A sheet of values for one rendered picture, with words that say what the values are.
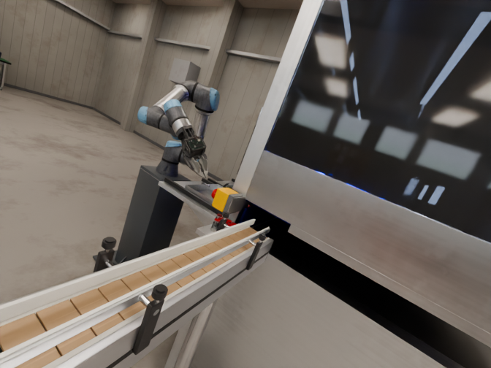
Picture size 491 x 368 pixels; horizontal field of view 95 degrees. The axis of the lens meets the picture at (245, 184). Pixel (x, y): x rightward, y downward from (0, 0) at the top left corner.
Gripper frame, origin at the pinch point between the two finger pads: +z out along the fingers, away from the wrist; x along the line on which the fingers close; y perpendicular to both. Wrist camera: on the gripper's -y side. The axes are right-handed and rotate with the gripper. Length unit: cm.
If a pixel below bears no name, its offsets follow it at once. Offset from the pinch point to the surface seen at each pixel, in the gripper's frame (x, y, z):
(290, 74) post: 29.1, 36.9, -10.9
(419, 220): 33, 42, 47
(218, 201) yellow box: -2.0, 7.3, 13.9
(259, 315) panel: -1, -8, 56
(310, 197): 20.7, 23.9, 27.7
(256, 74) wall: 282, -209, -266
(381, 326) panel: 20, 22, 69
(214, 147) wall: 190, -350, -200
